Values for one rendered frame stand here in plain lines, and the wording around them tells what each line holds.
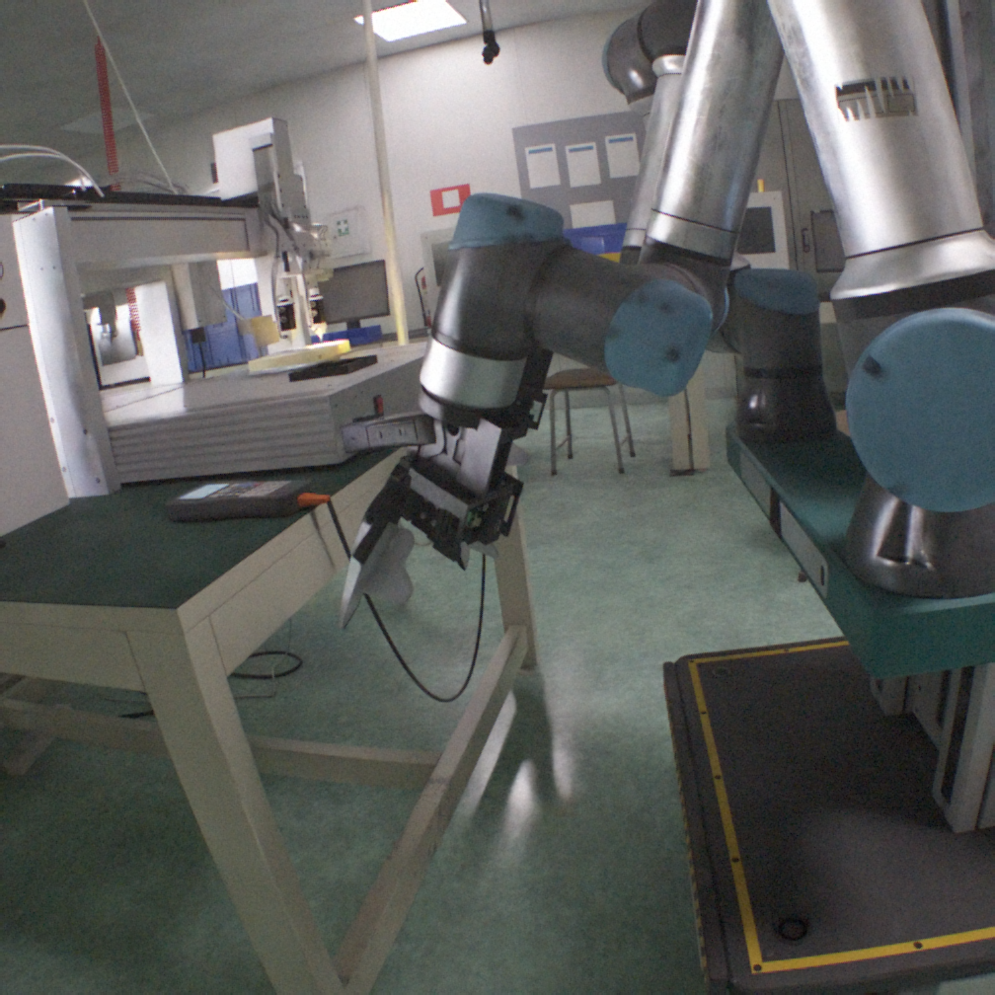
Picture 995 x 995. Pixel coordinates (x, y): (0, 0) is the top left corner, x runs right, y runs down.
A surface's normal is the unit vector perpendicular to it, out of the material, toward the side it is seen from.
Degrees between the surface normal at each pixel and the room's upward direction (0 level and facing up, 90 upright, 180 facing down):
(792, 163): 90
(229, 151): 90
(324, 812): 0
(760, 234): 90
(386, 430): 87
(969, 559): 72
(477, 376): 105
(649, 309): 60
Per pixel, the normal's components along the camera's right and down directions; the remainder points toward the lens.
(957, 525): -0.32, 0.01
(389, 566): -0.38, -0.25
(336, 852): -0.13, -0.95
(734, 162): 0.25, 0.49
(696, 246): -0.14, 0.43
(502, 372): 0.53, 0.52
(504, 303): -0.56, 0.55
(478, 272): -0.45, 0.29
